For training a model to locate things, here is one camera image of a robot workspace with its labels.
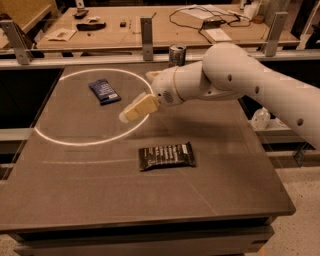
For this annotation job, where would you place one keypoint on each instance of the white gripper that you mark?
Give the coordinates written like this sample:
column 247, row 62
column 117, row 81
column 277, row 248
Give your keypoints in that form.
column 164, row 85

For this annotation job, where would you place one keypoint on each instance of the blue rxbar blueberry bar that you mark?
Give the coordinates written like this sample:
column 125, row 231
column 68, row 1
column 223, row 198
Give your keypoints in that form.
column 104, row 92

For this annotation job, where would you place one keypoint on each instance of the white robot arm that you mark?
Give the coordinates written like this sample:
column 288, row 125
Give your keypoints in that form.
column 227, row 72

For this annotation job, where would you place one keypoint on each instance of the black rxbar chocolate bar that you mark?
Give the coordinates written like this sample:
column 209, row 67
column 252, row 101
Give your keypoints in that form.
column 168, row 156

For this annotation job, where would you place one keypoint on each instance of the silver blue drink can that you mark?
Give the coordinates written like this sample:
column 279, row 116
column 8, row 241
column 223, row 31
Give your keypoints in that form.
column 177, row 55

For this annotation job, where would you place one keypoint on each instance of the small black block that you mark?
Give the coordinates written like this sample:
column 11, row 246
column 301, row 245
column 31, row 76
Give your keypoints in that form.
column 123, row 24

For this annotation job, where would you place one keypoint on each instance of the white paper card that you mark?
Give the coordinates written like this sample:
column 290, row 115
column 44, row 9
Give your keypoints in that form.
column 218, row 35

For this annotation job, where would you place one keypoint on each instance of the black power adapter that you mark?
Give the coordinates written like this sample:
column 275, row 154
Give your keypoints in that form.
column 212, row 24

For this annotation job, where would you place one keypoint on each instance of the black flat device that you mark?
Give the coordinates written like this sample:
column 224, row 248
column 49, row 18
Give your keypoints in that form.
column 90, row 26

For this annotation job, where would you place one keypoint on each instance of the white paper sheets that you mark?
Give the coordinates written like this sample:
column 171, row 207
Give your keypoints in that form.
column 203, row 11

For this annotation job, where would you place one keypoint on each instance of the tan envelope paper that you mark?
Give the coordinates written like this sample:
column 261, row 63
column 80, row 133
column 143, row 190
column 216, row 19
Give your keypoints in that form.
column 61, row 34

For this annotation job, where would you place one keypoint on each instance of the black stand device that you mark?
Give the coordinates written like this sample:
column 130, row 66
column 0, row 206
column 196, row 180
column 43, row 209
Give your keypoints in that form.
column 81, row 11

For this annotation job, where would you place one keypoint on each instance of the clear plastic bottle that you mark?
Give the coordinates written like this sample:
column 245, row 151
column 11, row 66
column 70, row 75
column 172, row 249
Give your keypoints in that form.
column 260, row 119

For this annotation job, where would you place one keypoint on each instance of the middle metal bracket post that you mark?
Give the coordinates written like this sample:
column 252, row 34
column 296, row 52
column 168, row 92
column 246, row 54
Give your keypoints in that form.
column 147, row 37

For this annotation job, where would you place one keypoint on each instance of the metal bracket post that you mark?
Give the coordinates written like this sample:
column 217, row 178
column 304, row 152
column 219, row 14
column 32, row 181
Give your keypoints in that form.
column 147, row 37
column 270, row 46
column 23, row 56

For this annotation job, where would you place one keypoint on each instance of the left metal bracket post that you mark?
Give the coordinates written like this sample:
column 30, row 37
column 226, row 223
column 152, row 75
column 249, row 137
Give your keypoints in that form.
column 23, row 56

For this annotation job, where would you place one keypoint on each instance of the right metal bracket post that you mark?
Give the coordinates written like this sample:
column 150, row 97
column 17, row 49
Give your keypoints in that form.
column 270, row 46

